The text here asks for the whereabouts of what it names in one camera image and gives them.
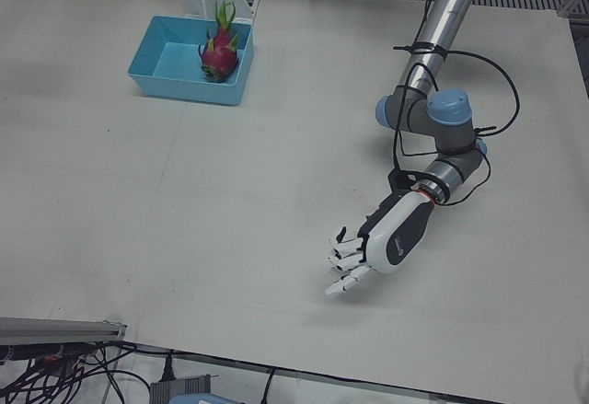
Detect black power cable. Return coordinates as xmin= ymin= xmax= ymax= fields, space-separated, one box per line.
xmin=260 ymin=366 xmax=277 ymax=404

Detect light blue plastic bin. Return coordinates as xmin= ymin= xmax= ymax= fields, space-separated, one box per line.
xmin=127 ymin=15 xmax=256 ymax=107

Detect black cable bundle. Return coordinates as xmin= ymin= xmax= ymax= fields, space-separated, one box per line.
xmin=0 ymin=339 xmax=160 ymax=404

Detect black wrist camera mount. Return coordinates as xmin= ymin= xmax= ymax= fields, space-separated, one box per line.
xmin=387 ymin=168 xmax=427 ymax=193

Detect grey power adapter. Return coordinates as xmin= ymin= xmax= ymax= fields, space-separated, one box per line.
xmin=149 ymin=374 xmax=215 ymax=404

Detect pink dragon fruit green leaves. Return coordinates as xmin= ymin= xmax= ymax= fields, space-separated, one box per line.
xmin=200 ymin=0 xmax=240 ymax=84

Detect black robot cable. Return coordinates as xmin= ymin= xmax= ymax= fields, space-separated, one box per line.
xmin=390 ymin=0 xmax=521 ymax=207

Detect robot hand white grey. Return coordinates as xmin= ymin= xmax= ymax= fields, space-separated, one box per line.
xmin=324 ymin=190 xmax=436 ymax=298

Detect aluminium profile bar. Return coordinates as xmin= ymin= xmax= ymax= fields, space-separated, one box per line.
xmin=0 ymin=317 xmax=128 ymax=345

